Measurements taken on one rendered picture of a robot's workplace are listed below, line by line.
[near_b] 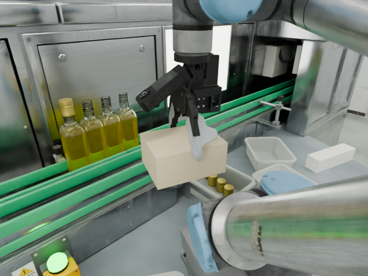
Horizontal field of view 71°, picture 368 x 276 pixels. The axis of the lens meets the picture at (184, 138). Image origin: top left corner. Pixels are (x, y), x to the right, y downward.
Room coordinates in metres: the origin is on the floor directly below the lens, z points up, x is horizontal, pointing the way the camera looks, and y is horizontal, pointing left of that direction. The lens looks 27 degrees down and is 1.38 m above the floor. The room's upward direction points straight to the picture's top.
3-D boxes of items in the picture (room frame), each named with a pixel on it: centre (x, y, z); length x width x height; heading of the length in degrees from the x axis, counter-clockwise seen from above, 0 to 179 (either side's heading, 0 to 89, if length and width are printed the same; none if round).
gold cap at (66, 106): (0.65, 0.32, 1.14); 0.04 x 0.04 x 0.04
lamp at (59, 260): (0.41, 0.30, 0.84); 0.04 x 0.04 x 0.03
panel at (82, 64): (1.04, 0.10, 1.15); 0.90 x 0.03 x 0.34; 133
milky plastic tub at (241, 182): (0.75, -0.12, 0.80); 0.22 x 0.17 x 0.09; 43
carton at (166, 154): (0.50, 0.00, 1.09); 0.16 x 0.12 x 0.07; 113
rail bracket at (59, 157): (0.69, 0.39, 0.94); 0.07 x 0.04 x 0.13; 43
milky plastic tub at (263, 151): (0.99, -0.38, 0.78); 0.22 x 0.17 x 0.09; 3
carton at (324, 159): (0.99, -0.66, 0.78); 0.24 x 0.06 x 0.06; 117
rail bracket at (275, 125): (1.18, -0.44, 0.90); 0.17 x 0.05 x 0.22; 43
